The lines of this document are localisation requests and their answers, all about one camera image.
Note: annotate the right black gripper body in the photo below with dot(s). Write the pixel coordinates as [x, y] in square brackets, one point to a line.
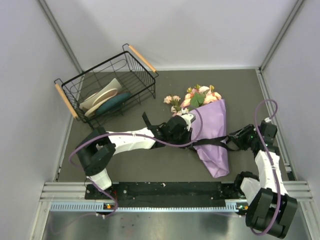
[245, 138]

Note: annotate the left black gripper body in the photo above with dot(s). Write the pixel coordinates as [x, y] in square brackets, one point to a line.
[182, 137]

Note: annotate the black ribbon gold lettering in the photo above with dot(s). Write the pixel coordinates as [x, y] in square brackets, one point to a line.
[195, 141]

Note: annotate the purple wrapping paper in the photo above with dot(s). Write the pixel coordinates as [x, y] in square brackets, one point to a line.
[215, 158]

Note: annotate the pink flower bouquet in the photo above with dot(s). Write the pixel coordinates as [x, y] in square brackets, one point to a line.
[197, 96]

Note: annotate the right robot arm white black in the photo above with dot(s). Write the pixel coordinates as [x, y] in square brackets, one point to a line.
[270, 208]

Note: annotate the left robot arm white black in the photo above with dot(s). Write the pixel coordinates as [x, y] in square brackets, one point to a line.
[97, 149]

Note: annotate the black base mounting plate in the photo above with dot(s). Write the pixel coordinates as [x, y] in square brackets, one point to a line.
[132, 190]

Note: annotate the dark teal plate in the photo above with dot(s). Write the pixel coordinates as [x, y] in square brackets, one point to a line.
[114, 103]

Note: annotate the cream plate in basket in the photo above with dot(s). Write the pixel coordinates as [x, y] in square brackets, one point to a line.
[101, 100]

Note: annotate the white plate in basket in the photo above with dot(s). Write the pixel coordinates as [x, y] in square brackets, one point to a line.
[88, 102]

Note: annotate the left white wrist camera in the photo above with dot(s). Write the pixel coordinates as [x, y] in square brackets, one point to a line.
[188, 117]

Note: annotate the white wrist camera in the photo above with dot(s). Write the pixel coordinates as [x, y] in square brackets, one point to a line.
[267, 120]
[188, 117]

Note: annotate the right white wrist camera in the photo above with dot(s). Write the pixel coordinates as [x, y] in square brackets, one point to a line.
[267, 120]

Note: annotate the grey slotted cable duct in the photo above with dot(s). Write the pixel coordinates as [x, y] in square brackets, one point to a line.
[228, 206]

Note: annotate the black wire basket wooden handles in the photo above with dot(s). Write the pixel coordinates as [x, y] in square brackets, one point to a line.
[135, 74]

